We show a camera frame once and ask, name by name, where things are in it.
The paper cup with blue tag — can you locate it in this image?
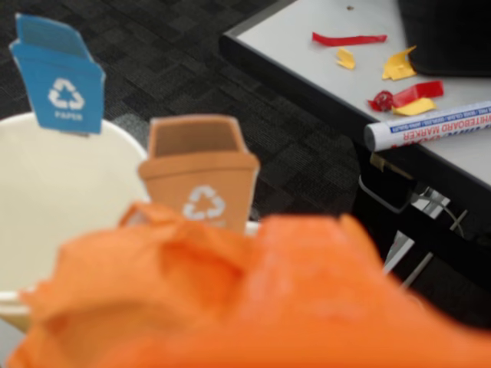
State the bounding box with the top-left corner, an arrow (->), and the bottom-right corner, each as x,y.
0,110 -> 151,334

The crumpled red wrapper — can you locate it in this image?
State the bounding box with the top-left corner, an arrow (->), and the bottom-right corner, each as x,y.
367,90 -> 394,113

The black box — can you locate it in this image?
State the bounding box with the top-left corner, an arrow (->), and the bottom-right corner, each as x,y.
397,0 -> 491,77

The wide red tape strip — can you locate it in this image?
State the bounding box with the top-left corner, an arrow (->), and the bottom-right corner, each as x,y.
390,80 -> 445,108

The white whiteboard marker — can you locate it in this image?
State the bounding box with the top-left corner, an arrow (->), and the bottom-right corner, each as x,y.
363,100 -> 491,153

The grey table with black edge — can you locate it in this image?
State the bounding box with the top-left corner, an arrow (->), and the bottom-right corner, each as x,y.
219,0 -> 491,330

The large yellow paper scrap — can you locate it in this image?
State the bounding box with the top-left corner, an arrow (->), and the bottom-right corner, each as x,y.
381,44 -> 418,81

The orange paper packet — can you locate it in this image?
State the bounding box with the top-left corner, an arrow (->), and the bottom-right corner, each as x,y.
5,201 -> 269,368

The silver metal bracket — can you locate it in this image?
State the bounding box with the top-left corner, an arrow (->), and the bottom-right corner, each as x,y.
410,186 -> 452,220

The orange recycling bin tag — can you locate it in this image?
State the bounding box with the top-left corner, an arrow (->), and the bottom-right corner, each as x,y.
137,113 -> 262,235

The small yellow paper scrap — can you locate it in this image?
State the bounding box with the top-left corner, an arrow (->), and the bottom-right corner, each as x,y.
335,47 -> 357,72

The flat yellow paper scrap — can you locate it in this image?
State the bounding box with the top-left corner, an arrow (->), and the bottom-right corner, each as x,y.
391,97 -> 437,117

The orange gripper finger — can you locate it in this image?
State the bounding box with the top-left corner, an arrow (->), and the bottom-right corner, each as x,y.
237,213 -> 491,368

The blue recycling bin tag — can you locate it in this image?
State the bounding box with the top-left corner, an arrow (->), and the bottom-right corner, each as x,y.
8,12 -> 107,136

